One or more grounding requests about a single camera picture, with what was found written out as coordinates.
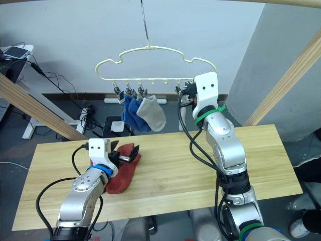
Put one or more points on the cream plastic clip hanger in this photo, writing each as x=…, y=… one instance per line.
x=150, y=79

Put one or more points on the white sock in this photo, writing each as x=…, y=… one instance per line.
x=183, y=118

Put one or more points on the red sock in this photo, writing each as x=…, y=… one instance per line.
x=123, y=178

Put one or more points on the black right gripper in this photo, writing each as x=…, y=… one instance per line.
x=191, y=98

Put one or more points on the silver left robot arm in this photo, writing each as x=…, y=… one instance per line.
x=82, y=185

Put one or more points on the black equipment box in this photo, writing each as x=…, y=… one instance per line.
x=11, y=71

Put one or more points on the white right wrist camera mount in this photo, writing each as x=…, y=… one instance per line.
x=206, y=96

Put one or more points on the black trouser leg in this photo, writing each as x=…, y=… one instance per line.
x=309, y=165

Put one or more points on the white paper sheet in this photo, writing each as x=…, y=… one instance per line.
x=117, y=126

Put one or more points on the grey sock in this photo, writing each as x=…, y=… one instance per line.
x=154, y=115

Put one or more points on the blue sock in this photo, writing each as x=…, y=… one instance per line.
x=126, y=113
x=140, y=123

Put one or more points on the black stool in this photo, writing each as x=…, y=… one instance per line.
x=107, y=128

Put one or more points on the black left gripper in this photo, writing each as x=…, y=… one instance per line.
x=116, y=158

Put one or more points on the white perforated panel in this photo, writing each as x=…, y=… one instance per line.
x=3, y=108

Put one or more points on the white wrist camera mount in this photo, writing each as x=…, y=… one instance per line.
x=206, y=96
x=96, y=153

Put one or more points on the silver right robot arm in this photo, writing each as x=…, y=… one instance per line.
x=225, y=140

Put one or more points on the wooden frame beam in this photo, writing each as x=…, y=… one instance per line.
x=283, y=80
x=37, y=108

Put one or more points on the thin metal hanging rod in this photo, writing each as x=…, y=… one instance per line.
x=145, y=22

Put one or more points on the metal hanger clip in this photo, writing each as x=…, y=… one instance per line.
x=141, y=91
x=118, y=93
x=130, y=91
x=177, y=90

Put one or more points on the white power strip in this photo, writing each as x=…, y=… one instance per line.
x=110, y=100

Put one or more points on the small grey white device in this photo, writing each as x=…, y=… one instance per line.
x=15, y=52

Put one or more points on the white sneaker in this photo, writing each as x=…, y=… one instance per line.
x=298, y=228

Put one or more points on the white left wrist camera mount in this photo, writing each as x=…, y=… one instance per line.
x=96, y=153

